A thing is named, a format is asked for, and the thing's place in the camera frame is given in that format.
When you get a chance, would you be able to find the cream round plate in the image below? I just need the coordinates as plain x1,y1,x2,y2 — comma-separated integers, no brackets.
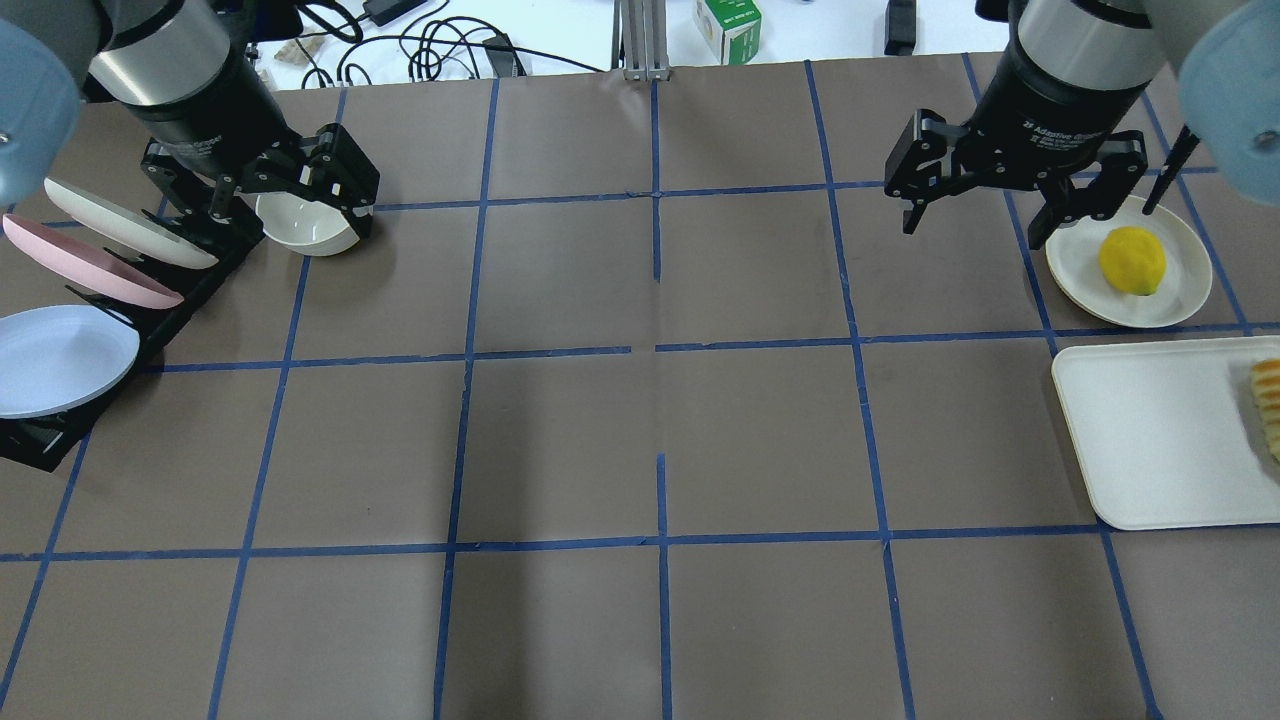
1044,196,1213,328

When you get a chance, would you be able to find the black device on desk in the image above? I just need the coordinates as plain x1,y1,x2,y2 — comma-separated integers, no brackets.
883,0,918,56

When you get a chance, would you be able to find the pink plate in rack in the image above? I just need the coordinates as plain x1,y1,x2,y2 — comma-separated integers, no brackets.
3,213,184,310

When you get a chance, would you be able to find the black dish rack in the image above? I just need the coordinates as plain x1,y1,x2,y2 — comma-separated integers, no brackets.
0,140,266,473

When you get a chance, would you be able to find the green white carton box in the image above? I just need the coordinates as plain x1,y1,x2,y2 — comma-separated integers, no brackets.
692,1,763,65

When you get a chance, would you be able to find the aluminium frame post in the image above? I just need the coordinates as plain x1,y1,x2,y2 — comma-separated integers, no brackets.
611,0,671,82

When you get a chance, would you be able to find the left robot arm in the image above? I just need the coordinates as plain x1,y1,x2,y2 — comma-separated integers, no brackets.
1,1,380,238

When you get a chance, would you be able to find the black cable bundle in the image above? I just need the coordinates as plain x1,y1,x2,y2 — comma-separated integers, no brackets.
250,0,602,88

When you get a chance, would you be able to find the cream rectangular tray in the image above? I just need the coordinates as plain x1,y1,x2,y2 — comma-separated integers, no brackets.
1051,336,1279,530

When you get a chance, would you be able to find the black power adapter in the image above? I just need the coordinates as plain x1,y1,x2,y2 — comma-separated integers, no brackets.
362,0,429,27

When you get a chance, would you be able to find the yellow lemon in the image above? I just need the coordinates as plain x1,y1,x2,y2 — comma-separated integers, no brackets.
1097,225,1167,297

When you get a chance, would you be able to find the cream white bowl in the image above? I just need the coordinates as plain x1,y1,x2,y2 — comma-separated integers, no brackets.
253,193,361,258

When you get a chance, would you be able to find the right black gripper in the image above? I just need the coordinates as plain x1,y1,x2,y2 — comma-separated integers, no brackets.
884,40,1149,250

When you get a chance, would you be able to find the light blue plate in rack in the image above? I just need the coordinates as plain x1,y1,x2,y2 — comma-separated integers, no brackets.
1,305,140,420

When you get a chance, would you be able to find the cream plate in rack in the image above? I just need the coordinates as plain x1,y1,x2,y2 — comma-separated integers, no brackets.
44,177,218,270

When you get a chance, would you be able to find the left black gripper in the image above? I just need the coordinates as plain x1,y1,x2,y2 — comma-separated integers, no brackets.
140,50,380,251

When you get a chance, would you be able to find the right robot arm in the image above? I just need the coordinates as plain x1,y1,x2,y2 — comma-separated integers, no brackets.
884,1,1279,249

